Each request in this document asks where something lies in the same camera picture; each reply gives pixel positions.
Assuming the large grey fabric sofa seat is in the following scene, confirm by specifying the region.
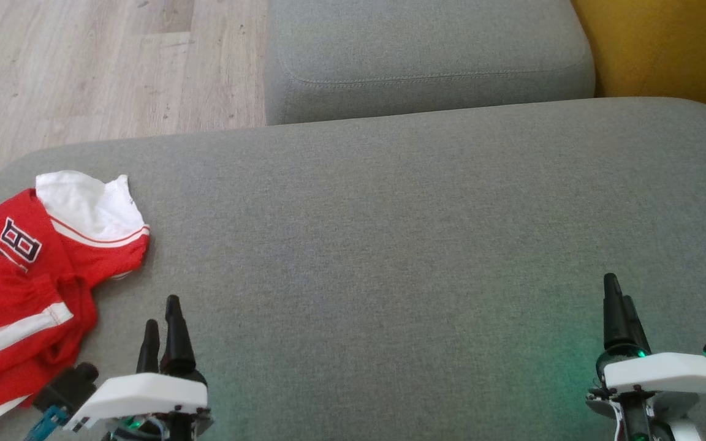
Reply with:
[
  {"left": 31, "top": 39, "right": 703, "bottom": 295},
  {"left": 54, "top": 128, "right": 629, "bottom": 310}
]
[{"left": 0, "top": 97, "right": 706, "bottom": 441}]

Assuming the small grey fabric sofa cushion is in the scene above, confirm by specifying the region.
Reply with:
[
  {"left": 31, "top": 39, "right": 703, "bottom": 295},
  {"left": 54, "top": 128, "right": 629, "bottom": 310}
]
[{"left": 264, "top": 0, "right": 596, "bottom": 126}]

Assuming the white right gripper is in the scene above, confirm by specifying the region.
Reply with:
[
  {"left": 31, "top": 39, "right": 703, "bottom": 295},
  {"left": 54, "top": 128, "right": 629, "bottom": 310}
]
[{"left": 587, "top": 273, "right": 706, "bottom": 423}]

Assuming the blue cable connector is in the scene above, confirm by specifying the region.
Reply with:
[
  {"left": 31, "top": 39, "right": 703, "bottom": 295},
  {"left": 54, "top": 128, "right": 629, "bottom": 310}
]
[{"left": 25, "top": 405, "right": 70, "bottom": 441}]

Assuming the red white jersey shirt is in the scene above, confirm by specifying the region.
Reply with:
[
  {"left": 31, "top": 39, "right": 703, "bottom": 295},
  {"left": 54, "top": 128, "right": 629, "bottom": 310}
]
[{"left": 0, "top": 170, "right": 150, "bottom": 310}]

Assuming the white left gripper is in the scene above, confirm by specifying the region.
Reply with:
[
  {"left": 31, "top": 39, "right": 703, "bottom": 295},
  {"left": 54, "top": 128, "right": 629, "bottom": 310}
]
[{"left": 65, "top": 295, "right": 213, "bottom": 438}]

